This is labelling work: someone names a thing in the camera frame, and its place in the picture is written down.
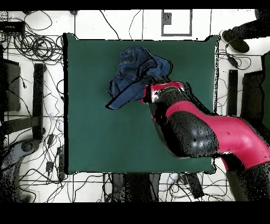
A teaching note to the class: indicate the blue denim jeans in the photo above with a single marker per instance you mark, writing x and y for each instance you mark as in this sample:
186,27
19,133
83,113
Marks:
135,69

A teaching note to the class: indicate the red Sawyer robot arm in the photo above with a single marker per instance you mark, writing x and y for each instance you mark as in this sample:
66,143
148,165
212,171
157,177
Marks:
232,131

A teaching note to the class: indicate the black flat box device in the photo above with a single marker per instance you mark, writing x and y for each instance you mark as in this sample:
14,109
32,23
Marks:
11,26

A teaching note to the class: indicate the black metal bar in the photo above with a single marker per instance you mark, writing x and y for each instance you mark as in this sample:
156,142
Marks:
232,93
38,101

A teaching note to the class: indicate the black power adapter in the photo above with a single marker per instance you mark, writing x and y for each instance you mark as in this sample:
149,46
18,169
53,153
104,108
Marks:
233,60

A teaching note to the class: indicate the person's shoe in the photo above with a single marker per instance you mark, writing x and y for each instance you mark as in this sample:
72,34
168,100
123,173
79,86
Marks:
236,43

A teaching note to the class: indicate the black case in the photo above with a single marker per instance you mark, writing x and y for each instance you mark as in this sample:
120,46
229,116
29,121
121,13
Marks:
10,86
252,95

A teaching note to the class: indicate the dark green table cloth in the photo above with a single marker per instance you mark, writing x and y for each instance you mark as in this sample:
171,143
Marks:
95,137

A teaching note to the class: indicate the green cloth drape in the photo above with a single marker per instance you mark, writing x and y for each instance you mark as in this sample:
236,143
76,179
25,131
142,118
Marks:
266,88

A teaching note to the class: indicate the person's leg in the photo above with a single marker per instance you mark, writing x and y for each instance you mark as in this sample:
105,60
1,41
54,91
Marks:
253,27

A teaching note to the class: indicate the black power strip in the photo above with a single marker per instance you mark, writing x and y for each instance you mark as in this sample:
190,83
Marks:
195,186
61,162

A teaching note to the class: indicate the small black plug adapter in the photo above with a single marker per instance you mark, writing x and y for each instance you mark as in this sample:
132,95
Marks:
49,166

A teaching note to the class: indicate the grey square frame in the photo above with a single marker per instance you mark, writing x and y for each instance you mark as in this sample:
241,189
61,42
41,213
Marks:
176,34

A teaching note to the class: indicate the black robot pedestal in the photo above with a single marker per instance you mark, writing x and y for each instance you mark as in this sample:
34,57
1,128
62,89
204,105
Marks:
135,186

